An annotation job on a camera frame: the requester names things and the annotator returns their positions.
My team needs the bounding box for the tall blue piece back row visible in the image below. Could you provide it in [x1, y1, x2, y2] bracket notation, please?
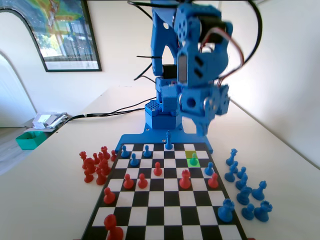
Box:
[164, 129, 174, 151]

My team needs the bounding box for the blue chess bishop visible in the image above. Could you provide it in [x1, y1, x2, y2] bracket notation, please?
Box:
[224, 161, 240, 183]

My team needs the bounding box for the blue chess queen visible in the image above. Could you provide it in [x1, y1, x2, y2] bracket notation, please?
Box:
[251, 180, 268, 201]

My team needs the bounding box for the blue chess rook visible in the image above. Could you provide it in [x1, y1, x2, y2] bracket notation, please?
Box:
[217, 198, 236, 223]
[254, 200, 273, 223]

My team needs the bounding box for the red chess bishop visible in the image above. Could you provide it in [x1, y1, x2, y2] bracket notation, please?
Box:
[99, 158, 112, 176]

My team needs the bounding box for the black and white chessboard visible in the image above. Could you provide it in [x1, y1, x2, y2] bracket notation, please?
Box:
[80, 142, 248, 240]

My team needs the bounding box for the black framed map poster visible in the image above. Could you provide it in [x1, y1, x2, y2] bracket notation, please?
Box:
[0, 0, 103, 73]

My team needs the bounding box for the white paper pile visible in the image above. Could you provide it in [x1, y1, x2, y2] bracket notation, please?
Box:
[32, 112, 69, 130]

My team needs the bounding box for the green plastic box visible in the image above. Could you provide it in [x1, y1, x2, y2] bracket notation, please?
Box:
[15, 131, 46, 151]

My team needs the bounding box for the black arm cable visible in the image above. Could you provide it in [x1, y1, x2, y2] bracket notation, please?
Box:
[127, 0, 154, 21]
[133, 63, 157, 82]

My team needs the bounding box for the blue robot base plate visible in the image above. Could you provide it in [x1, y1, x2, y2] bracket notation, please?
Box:
[117, 123, 215, 155]

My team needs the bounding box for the thin servo wire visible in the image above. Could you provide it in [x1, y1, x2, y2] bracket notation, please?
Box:
[199, 26, 248, 81]

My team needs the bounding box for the black power cable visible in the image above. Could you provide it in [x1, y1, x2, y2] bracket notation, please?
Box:
[56, 98, 154, 129]
[84, 107, 147, 119]

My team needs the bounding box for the thick black camera cable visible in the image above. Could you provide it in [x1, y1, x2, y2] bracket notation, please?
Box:
[241, 0, 264, 68]

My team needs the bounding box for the white arched frame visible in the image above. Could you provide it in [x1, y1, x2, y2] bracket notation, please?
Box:
[0, 7, 48, 128]

